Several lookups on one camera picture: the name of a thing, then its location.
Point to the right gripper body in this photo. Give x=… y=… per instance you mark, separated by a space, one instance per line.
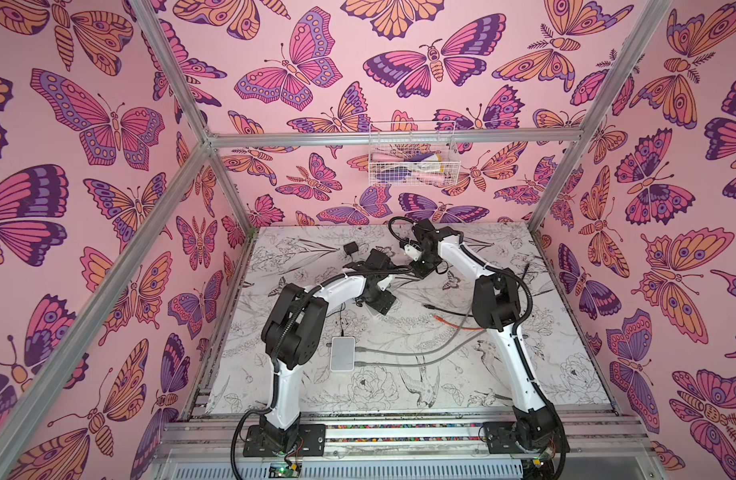
x=419 y=258

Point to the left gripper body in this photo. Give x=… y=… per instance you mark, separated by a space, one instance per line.
x=381 y=299

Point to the white network switch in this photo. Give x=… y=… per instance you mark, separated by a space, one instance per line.
x=342 y=354

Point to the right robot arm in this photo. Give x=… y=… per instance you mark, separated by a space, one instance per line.
x=501 y=303

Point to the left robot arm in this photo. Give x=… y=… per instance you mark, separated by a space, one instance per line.
x=293 y=331

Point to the black power adapter far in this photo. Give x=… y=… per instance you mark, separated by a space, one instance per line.
x=351 y=248

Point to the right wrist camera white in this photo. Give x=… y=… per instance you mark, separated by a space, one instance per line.
x=411 y=249

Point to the white wire basket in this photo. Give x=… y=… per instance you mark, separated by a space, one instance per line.
x=408 y=157

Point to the front aluminium rail base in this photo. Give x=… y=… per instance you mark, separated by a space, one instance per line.
x=597 y=445

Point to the aluminium frame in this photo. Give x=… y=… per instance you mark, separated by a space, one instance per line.
x=27 y=415

